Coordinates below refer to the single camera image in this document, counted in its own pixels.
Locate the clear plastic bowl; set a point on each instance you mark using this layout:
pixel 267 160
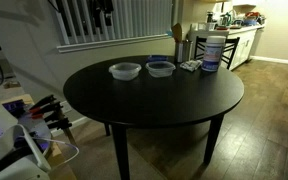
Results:
pixel 125 71
pixel 160 69

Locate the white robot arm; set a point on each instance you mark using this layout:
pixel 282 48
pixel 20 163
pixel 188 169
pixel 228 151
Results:
pixel 14 166

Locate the blue plastic lid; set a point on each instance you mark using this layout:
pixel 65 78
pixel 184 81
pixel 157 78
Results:
pixel 156 58

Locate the crumpled plastic wrapper packet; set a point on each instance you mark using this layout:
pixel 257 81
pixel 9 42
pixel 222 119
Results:
pixel 190 64

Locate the white window sill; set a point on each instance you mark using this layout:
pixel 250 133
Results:
pixel 117 42

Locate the metal utensil holder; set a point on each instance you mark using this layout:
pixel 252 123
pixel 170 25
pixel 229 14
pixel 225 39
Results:
pixel 183 51

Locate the round black wooden table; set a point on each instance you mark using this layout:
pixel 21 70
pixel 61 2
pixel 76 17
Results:
pixel 120 150

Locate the wooden spatula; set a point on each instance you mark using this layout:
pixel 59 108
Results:
pixel 177 31

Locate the white window blinds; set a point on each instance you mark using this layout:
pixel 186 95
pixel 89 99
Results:
pixel 140 16

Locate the white wipes canister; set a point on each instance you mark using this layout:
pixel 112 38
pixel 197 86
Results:
pixel 213 53

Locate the clear plastic container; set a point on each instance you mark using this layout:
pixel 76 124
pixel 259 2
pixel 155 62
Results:
pixel 206 26

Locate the black gear hanging at window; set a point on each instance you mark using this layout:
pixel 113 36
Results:
pixel 101 11

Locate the black wooden chair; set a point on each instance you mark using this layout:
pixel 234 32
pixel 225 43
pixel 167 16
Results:
pixel 232 50

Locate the dark jar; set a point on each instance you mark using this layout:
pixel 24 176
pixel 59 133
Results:
pixel 210 16

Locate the glass coffee pot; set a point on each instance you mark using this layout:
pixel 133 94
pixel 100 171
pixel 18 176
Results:
pixel 226 19

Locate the white kitchen counter cabinet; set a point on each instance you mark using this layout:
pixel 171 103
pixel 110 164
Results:
pixel 244 43

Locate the blue bowl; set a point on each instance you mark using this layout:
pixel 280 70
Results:
pixel 250 22

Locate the purple electronics box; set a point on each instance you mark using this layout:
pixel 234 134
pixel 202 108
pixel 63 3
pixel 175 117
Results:
pixel 13 107

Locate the red bowl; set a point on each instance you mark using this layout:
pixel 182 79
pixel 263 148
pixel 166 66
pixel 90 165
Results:
pixel 252 14

